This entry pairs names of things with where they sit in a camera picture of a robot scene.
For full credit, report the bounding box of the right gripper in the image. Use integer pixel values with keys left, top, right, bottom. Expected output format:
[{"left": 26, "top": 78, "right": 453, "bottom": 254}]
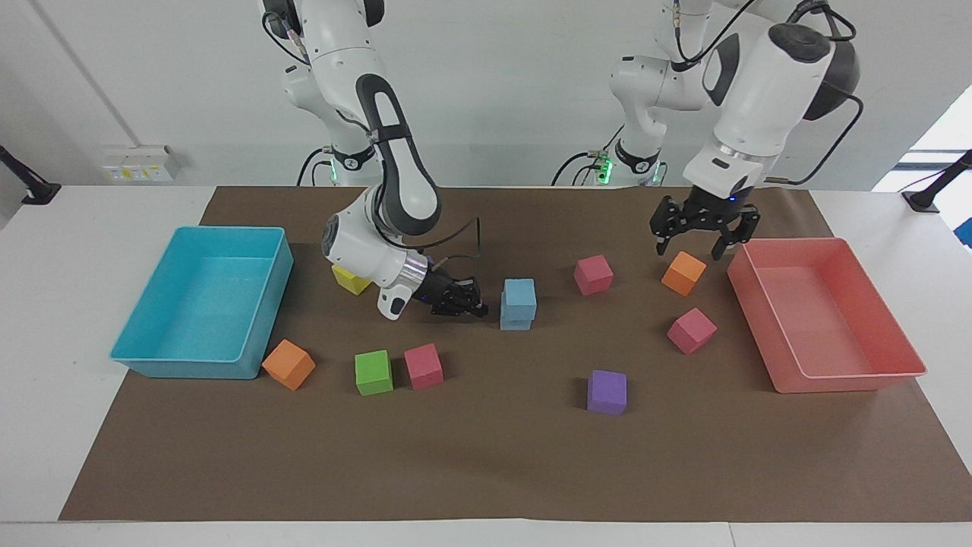
[{"left": 415, "top": 262, "right": 490, "bottom": 319}]

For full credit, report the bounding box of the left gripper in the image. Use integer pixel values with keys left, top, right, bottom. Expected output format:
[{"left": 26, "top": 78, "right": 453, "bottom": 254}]
[{"left": 649, "top": 186, "right": 762, "bottom": 261}]

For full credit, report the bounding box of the orange block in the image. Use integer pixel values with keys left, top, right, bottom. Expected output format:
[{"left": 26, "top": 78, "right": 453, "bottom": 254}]
[
  {"left": 261, "top": 338, "right": 317, "bottom": 392},
  {"left": 660, "top": 250, "right": 708, "bottom": 298}
]

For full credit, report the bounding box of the pink block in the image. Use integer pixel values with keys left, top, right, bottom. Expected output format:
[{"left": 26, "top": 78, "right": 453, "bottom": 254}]
[
  {"left": 573, "top": 254, "right": 615, "bottom": 297},
  {"left": 667, "top": 306, "right": 719, "bottom": 356},
  {"left": 403, "top": 343, "right": 445, "bottom": 391}
]

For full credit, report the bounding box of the yellow block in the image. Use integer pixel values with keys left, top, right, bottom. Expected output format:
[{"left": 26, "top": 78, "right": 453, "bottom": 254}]
[{"left": 330, "top": 263, "right": 374, "bottom": 296}]

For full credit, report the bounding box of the green block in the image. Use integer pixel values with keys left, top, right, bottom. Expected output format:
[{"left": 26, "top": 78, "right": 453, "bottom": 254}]
[{"left": 354, "top": 349, "right": 395, "bottom": 397}]

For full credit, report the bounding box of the pink plastic bin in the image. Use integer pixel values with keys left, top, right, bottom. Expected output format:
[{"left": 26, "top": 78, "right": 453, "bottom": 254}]
[{"left": 726, "top": 236, "right": 929, "bottom": 395}]

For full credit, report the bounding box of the purple block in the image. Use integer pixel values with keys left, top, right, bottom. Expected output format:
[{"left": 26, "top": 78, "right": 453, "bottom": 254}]
[{"left": 585, "top": 369, "right": 629, "bottom": 416}]

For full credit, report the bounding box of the black stand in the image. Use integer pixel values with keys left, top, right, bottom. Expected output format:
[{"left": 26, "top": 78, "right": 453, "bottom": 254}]
[
  {"left": 0, "top": 144, "right": 62, "bottom": 207},
  {"left": 901, "top": 149, "right": 972, "bottom": 214}
]

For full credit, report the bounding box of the blue plastic bin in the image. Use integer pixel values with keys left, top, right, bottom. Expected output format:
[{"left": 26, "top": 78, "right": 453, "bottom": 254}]
[{"left": 109, "top": 225, "right": 295, "bottom": 381}]

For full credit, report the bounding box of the black cable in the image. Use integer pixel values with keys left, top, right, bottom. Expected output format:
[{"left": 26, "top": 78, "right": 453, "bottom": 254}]
[
  {"left": 765, "top": 0, "right": 865, "bottom": 186},
  {"left": 551, "top": 149, "right": 613, "bottom": 188},
  {"left": 416, "top": 217, "right": 482, "bottom": 265},
  {"left": 296, "top": 147, "right": 336, "bottom": 188}
]

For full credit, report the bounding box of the white wall socket box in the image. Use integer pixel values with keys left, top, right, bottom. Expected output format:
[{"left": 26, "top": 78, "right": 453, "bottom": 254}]
[{"left": 100, "top": 144, "right": 181, "bottom": 184}]

